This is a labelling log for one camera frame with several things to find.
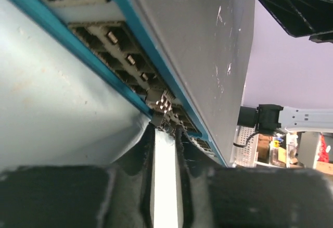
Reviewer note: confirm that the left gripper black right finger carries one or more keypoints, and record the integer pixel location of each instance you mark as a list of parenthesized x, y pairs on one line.
[(217, 196)]

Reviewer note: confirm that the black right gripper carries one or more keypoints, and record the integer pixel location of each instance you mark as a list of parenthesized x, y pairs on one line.
[(301, 18)]

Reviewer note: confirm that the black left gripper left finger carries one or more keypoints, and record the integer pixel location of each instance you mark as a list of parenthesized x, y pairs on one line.
[(115, 195)]

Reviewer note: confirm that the dark network switch box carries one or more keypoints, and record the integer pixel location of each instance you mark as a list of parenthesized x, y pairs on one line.
[(82, 79)]

